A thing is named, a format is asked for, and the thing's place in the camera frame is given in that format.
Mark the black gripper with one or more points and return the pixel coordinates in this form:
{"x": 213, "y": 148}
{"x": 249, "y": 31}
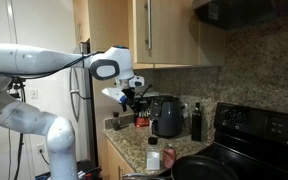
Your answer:
{"x": 130, "y": 92}

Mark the light wood cabinet door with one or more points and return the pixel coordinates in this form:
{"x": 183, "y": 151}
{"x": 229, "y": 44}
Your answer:
{"x": 109, "y": 23}
{"x": 172, "y": 33}

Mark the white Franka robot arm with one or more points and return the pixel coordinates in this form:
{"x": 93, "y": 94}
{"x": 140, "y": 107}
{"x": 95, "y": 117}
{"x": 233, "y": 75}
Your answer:
{"x": 27, "y": 58}

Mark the light wood base cabinet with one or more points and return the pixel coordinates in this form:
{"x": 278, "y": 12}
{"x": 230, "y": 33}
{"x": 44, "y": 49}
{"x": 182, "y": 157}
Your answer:
{"x": 115, "y": 163}

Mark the light wood closed cabinet door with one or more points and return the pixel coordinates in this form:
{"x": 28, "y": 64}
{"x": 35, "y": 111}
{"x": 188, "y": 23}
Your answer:
{"x": 172, "y": 33}

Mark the light wood cabinet over fridge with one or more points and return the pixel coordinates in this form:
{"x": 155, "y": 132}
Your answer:
{"x": 80, "y": 20}

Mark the light wood cabinet box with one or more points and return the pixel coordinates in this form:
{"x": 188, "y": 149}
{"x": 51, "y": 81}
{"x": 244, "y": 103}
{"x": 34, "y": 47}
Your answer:
{"x": 212, "y": 45}

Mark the small dark spice shaker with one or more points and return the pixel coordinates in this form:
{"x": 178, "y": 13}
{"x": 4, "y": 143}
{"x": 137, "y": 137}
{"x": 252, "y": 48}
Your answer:
{"x": 116, "y": 122}

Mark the tan tall side panel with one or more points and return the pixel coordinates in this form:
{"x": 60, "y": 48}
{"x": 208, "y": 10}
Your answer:
{"x": 102, "y": 113}

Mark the dark grey air fryer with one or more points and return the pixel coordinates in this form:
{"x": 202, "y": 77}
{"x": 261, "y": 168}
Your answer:
{"x": 166, "y": 116}

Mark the stainless steel refrigerator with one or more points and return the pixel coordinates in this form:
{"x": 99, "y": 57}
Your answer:
{"x": 86, "y": 116}

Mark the clear salt jar black lid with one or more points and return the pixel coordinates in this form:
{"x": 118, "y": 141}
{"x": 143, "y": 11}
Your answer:
{"x": 153, "y": 156}

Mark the red drink can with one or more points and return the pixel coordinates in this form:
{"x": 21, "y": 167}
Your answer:
{"x": 169, "y": 157}

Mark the dark glass bottle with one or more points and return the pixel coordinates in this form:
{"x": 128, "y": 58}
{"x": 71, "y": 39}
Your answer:
{"x": 196, "y": 123}

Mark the dark box with red tools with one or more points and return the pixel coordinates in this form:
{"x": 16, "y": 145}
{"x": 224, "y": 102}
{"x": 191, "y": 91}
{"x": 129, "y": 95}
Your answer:
{"x": 89, "y": 171}

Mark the black frying pan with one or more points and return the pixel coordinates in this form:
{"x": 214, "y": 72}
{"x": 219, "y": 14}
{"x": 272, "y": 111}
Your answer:
{"x": 204, "y": 170}

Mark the black electric stove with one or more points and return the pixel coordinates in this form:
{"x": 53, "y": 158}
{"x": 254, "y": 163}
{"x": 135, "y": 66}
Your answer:
{"x": 260, "y": 133}

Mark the black range hood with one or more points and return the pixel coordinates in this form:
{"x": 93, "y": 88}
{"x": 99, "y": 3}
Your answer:
{"x": 237, "y": 11}

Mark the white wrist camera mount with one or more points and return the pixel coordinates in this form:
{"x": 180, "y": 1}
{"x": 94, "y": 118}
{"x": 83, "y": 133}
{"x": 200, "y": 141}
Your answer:
{"x": 113, "y": 92}

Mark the white wall light switch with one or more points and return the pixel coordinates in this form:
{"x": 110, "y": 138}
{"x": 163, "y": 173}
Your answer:
{"x": 34, "y": 93}

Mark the white wall outlet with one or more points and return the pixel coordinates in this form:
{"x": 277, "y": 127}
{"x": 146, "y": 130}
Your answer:
{"x": 40, "y": 147}

